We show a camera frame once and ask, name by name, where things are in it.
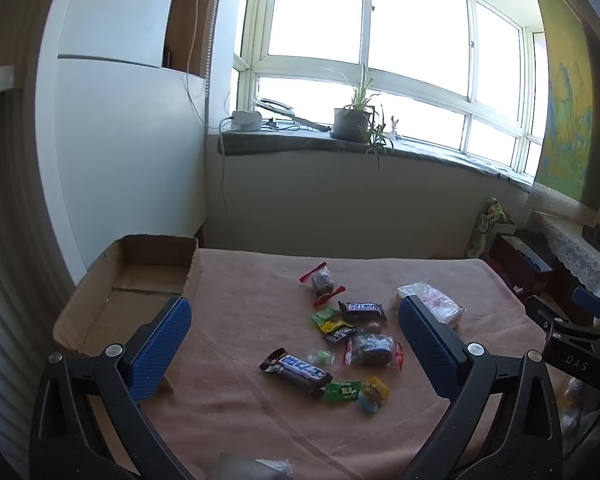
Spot potted green plant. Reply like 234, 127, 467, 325
322, 62, 396, 171

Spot white ribbed panel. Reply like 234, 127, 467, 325
0, 92, 81, 480

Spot clear plastic wrapper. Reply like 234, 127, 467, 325
215, 452, 296, 480

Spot pink blanket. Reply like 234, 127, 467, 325
80, 247, 576, 480

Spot dark red box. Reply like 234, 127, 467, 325
485, 232, 556, 291

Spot yellow lid jelly cup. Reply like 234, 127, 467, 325
358, 376, 391, 413

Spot white packet with red print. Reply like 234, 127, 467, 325
394, 282, 466, 331

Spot round ring lamp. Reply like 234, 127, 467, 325
254, 97, 331, 133

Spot white cabinet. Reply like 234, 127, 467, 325
35, 0, 208, 286

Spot dark candy in red wrapper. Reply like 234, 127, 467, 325
299, 261, 346, 308

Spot yellow black candy packet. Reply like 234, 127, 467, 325
319, 319, 360, 345

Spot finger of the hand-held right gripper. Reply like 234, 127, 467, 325
525, 296, 600, 341
572, 286, 600, 321

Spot brown cardboard box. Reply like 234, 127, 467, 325
52, 234, 202, 391

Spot white power adapter box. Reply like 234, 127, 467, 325
231, 109, 263, 132

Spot long dark chocolate bar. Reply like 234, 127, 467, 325
259, 347, 333, 401

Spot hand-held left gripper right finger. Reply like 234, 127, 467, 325
397, 295, 565, 480

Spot dark carved ornament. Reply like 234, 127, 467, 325
581, 222, 600, 256

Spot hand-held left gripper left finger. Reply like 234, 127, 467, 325
29, 296, 196, 480

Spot white lace cloth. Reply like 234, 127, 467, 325
532, 210, 600, 301

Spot white framed window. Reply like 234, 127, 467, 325
232, 0, 551, 178

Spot green foil packet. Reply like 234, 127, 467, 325
324, 381, 362, 404

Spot dark cake packet red edges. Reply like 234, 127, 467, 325
343, 331, 405, 372

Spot grey stone windowsill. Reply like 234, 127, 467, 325
207, 127, 536, 186

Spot brown chocolate bar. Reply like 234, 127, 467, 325
337, 300, 388, 322

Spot thin white cable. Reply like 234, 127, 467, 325
183, 0, 221, 128

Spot green yellow wall poster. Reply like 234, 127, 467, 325
527, 0, 600, 211

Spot green snack bag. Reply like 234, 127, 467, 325
465, 197, 516, 258

